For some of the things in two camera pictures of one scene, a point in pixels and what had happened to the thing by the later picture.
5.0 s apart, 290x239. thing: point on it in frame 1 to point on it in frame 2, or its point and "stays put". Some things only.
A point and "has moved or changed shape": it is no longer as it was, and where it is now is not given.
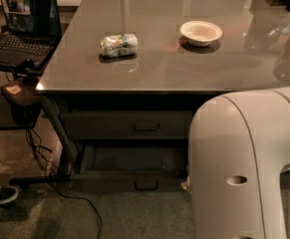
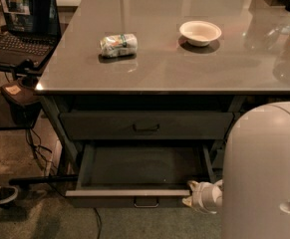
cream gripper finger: [186, 185] to [193, 184]
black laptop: [32, 16] stays put
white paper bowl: [200, 33] stays put
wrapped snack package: [119, 45] stays put
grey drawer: [127, 125] stays put
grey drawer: [131, 167] has moved or changed shape
